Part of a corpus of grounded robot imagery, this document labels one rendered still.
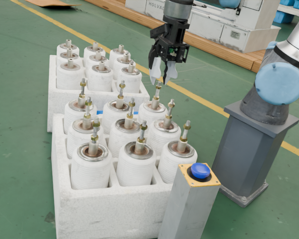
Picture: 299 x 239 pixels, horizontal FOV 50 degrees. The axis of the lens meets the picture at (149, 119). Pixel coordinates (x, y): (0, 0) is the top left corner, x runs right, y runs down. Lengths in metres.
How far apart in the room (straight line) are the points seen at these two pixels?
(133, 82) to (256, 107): 0.50
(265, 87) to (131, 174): 0.40
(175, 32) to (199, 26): 2.01
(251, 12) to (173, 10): 1.86
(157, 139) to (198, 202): 0.29
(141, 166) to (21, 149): 0.56
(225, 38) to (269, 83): 1.93
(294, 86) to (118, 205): 0.52
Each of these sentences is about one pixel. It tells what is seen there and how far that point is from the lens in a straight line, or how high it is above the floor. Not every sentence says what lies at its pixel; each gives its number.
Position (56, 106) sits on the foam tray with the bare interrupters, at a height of 0.12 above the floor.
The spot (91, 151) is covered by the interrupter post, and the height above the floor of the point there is 0.26.
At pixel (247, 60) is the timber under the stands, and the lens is 2.59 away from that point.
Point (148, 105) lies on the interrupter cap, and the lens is 1.04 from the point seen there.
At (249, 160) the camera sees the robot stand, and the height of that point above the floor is 0.17.
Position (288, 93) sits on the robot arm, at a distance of 0.86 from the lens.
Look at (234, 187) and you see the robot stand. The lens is 1.15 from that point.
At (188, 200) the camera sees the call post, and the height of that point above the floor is 0.28.
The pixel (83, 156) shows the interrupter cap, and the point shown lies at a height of 0.25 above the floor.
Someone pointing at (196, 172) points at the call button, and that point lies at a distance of 0.66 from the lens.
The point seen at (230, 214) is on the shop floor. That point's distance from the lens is 1.11.
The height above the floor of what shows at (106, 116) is 0.22.
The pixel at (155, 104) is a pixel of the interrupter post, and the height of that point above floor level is 0.27.
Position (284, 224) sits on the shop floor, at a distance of 1.18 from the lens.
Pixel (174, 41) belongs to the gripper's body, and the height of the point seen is 0.49.
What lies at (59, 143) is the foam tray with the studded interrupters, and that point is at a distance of 0.93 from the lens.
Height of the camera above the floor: 0.71
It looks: 29 degrees down
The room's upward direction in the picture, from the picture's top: 12 degrees clockwise
